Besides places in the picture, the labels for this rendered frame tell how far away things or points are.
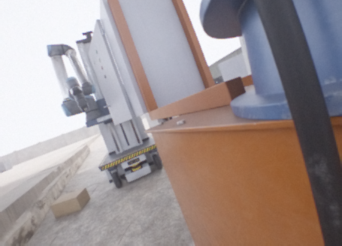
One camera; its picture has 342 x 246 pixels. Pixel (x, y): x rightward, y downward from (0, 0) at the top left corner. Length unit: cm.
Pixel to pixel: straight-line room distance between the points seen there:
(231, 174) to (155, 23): 79
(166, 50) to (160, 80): 16
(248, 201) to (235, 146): 7
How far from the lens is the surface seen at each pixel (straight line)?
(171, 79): 78
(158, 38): 84
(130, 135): 203
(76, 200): 187
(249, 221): 23
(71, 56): 186
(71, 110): 180
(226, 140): 17
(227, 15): 19
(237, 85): 29
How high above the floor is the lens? 64
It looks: 2 degrees down
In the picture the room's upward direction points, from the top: 20 degrees counter-clockwise
